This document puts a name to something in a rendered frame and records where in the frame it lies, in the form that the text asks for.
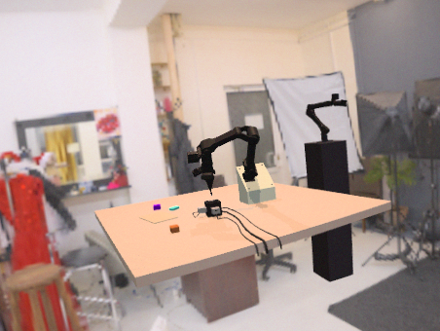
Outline small orange block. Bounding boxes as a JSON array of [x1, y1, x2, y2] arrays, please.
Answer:
[[169, 224, 180, 233]]

